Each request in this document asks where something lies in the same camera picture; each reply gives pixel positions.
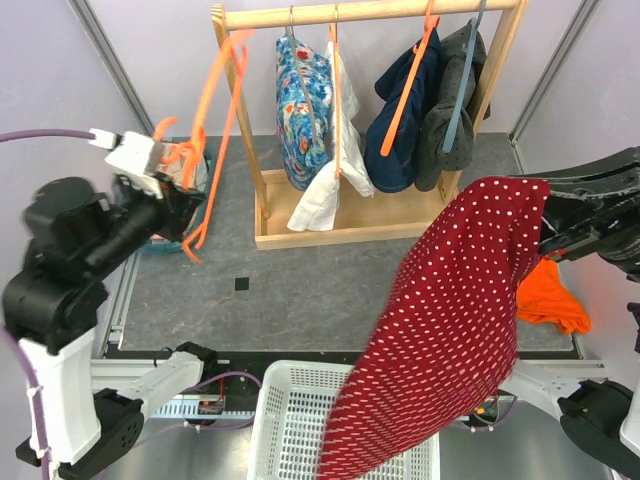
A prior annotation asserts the grey metal hanger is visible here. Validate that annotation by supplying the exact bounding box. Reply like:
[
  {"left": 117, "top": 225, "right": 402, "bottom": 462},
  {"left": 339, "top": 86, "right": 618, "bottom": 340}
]
[{"left": 285, "top": 5, "right": 318, "bottom": 143}]

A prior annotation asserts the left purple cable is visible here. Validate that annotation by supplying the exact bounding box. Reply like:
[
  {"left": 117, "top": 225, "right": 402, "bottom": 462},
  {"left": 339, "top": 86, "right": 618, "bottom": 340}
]
[{"left": 0, "top": 128, "right": 96, "bottom": 480}]

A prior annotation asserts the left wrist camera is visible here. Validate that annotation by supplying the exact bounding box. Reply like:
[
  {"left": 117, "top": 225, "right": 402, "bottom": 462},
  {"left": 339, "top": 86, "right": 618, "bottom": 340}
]
[{"left": 105, "top": 131, "right": 165, "bottom": 199}]

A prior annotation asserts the orange cloth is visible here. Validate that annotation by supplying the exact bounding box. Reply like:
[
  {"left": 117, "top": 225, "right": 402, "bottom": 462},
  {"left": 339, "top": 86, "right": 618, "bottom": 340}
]
[{"left": 516, "top": 259, "right": 592, "bottom": 335}]

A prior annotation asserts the dark blue denim garment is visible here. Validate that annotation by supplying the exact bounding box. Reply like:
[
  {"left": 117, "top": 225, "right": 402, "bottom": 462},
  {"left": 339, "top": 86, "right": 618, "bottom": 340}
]
[{"left": 364, "top": 32, "right": 444, "bottom": 193}]

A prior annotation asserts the floral oven mitt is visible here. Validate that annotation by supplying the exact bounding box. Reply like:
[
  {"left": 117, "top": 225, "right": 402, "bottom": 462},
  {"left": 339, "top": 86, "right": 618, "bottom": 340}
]
[{"left": 157, "top": 143, "right": 208, "bottom": 190}]

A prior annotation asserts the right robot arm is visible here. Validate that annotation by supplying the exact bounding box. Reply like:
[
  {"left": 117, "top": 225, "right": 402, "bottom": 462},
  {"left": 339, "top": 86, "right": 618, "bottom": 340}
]
[{"left": 501, "top": 147, "right": 639, "bottom": 479}]

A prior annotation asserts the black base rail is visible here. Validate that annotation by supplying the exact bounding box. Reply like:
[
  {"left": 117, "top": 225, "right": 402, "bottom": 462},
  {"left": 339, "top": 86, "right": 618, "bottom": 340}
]
[{"left": 91, "top": 346, "right": 584, "bottom": 391}]

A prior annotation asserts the grey dotted garment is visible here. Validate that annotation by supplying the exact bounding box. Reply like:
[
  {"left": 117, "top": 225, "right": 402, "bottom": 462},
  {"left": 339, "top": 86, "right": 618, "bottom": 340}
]
[{"left": 414, "top": 18, "right": 487, "bottom": 192}]

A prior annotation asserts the teal plastic tray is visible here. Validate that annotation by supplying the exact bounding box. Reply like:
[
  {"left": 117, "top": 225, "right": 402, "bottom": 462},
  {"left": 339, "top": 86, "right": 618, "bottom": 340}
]
[{"left": 141, "top": 149, "right": 214, "bottom": 254}]

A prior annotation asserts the orange hanger with white shirt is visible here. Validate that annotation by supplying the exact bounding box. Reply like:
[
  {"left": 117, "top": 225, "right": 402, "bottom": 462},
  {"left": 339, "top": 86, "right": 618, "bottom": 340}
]
[{"left": 329, "top": 5, "right": 342, "bottom": 180}]

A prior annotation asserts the blue floral garment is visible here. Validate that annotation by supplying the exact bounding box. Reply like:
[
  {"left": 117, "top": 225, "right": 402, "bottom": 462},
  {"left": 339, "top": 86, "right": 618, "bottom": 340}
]
[{"left": 276, "top": 32, "right": 333, "bottom": 191}]

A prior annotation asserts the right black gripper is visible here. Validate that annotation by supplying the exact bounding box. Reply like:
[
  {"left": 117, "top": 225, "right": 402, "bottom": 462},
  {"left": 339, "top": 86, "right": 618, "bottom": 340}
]
[{"left": 478, "top": 138, "right": 640, "bottom": 275}]

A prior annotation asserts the wooden clothes rack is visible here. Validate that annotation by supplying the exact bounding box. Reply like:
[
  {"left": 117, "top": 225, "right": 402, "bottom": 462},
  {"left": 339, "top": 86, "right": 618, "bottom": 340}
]
[{"left": 211, "top": 1, "right": 527, "bottom": 250}]

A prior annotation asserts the red polka dot skirt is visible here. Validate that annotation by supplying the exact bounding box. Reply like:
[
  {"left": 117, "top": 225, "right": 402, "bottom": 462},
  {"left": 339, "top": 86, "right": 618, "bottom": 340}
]
[{"left": 318, "top": 177, "right": 550, "bottom": 479}]

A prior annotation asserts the white plastic basket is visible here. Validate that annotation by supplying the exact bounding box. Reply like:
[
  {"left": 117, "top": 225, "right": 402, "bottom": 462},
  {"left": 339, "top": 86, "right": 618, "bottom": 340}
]
[{"left": 246, "top": 359, "right": 441, "bottom": 480}]

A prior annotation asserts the blue grey hanger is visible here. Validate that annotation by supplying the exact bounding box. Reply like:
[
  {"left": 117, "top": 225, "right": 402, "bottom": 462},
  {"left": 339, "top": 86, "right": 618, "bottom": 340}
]
[{"left": 442, "top": 0, "right": 487, "bottom": 154}]

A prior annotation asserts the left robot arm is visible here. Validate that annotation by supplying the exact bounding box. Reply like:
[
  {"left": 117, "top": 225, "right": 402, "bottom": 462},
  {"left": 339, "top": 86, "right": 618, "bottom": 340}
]
[{"left": 2, "top": 174, "right": 220, "bottom": 479}]

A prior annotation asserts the white shirt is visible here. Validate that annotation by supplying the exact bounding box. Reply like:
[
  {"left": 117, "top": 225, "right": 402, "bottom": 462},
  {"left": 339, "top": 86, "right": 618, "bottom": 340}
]
[{"left": 287, "top": 41, "right": 374, "bottom": 232}]

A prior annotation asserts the orange plastic hanger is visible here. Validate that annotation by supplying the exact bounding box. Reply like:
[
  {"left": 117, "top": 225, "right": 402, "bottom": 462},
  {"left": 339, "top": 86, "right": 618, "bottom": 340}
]
[{"left": 152, "top": 27, "right": 257, "bottom": 265}]

